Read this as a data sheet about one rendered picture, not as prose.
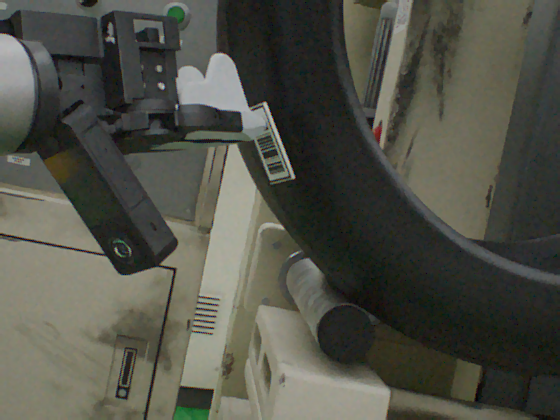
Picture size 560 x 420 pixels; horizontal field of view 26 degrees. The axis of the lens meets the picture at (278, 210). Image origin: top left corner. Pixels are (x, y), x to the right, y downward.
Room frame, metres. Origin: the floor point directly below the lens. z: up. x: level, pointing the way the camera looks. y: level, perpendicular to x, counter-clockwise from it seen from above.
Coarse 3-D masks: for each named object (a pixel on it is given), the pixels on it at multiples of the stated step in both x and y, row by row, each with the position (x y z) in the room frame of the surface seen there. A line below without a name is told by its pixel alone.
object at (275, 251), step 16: (272, 224) 1.27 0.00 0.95; (256, 240) 1.27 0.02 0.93; (272, 240) 1.26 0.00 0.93; (288, 240) 1.26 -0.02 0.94; (256, 256) 1.26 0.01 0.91; (272, 256) 1.26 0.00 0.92; (288, 256) 1.26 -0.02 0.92; (304, 256) 1.26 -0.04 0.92; (256, 272) 1.26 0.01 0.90; (272, 272) 1.26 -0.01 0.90; (256, 288) 1.26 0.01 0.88; (272, 288) 1.26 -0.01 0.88; (256, 304) 1.26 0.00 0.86; (272, 304) 1.26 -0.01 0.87; (288, 304) 1.26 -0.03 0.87; (384, 336) 1.27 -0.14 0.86; (400, 336) 1.27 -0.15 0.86
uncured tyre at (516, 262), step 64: (256, 0) 0.90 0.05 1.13; (320, 0) 0.89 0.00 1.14; (256, 64) 0.91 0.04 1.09; (320, 64) 0.89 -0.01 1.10; (320, 128) 0.89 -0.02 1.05; (320, 192) 0.90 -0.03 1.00; (384, 192) 0.89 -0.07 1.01; (320, 256) 0.93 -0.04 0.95; (384, 256) 0.90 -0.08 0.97; (448, 256) 0.90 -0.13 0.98; (512, 256) 1.18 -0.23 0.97; (384, 320) 0.96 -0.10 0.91; (448, 320) 0.92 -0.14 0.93; (512, 320) 0.91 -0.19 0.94
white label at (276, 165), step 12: (252, 108) 0.90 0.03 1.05; (264, 108) 0.89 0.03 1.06; (264, 132) 0.90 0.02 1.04; (276, 132) 0.89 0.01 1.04; (264, 144) 0.91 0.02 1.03; (276, 144) 0.89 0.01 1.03; (264, 156) 0.91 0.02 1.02; (276, 156) 0.90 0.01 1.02; (264, 168) 0.92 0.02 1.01; (276, 168) 0.90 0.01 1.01; (288, 168) 0.89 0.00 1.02; (276, 180) 0.91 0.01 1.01
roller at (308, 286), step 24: (312, 264) 1.20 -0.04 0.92; (288, 288) 1.23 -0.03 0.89; (312, 288) 1.05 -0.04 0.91; (336, 288) 1.02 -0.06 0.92; (312, 312) 0.98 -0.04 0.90; (336, 312) 0.92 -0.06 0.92; (360, 312) 0.92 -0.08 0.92; (336, 336) 0.92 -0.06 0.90; (360, 336) 0.92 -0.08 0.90; (336, 360) 0.92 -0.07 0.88
